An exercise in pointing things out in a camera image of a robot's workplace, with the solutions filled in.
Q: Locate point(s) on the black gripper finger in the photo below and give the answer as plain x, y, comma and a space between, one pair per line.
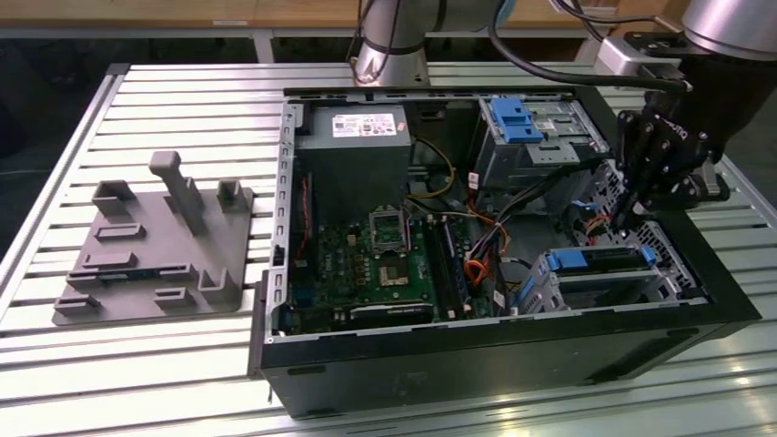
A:
659, 168
628, 155

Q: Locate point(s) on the hard disk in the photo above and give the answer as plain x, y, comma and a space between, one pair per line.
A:
568, 260

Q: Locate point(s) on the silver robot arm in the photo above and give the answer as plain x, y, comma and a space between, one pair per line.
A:
395, 36

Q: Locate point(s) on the metal disk bay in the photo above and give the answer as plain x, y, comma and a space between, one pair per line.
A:
542, 291

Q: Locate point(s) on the black RAM slot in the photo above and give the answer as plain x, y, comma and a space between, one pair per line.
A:
462, 264
436, 268
452, 266
443, 268

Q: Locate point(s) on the metal drive cage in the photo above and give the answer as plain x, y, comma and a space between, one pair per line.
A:
547, 157

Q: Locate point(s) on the grey power supply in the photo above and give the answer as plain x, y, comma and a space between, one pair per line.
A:
358, 177

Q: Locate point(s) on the black PC case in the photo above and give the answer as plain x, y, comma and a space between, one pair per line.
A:
486, 364

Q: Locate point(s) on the black graphics card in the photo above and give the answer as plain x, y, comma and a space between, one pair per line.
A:
388, 313

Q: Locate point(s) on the green motherboard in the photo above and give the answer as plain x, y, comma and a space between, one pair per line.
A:
346, 273

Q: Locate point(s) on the grey parts rack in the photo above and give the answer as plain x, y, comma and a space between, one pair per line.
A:
152, 255

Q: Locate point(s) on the wooden workbench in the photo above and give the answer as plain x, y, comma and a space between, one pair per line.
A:
122, 9

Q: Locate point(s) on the blue plastic drive bracket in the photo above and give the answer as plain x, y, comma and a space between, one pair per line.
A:
514, 127

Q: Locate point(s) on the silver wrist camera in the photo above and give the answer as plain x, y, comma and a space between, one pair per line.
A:
616, 57

